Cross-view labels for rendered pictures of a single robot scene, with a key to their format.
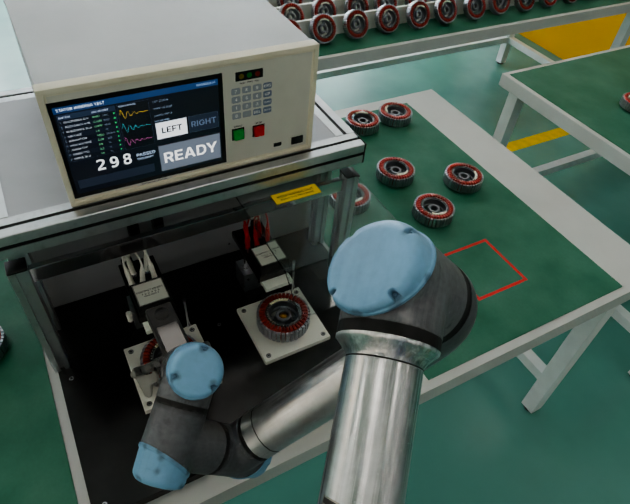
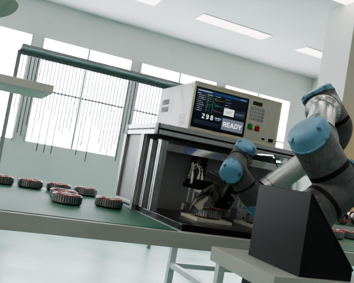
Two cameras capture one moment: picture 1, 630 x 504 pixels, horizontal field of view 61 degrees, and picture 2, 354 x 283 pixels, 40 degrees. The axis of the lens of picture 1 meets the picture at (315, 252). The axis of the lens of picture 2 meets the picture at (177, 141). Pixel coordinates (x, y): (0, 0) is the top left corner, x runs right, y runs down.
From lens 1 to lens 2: 152 cm
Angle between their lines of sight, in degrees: 50
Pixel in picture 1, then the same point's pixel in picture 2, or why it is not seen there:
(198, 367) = (248, 142)
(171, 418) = (237, 153)
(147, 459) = (228, 160)
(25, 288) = (162, 151)
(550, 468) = not seen: outside the picture
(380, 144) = not seen: hidden behind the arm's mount
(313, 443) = not seen: hidden behind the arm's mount
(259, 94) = (259, 113)
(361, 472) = (320, 110)
